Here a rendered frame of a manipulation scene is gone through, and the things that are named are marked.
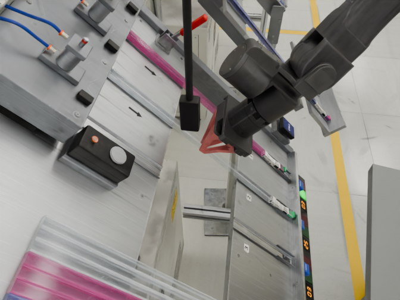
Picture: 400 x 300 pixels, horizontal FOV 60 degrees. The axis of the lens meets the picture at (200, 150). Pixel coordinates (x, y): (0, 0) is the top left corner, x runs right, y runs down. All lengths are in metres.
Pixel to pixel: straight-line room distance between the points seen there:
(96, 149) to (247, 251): 0.36
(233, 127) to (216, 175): 1.21
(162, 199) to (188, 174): 0.83
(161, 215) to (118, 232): 0.47
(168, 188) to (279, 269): 0.40
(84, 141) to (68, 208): 0.08
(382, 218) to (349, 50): 0.63
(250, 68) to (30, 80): 0.28
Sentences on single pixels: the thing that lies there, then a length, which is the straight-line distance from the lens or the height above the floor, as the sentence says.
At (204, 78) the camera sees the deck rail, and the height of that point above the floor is 0.94.
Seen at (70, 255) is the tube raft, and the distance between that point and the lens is 0.43.
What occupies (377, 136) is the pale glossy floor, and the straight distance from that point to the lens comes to 2.19.
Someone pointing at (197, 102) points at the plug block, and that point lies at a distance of 0.38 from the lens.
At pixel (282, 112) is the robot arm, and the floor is 1.06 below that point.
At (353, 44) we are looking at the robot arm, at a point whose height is 1.17.
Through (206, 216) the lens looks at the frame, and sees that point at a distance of 1.29.
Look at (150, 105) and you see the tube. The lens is 0.59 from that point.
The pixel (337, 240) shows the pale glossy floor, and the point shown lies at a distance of 1.70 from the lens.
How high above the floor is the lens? 1.43
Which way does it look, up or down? 49 degrees down
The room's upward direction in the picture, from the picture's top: straight up
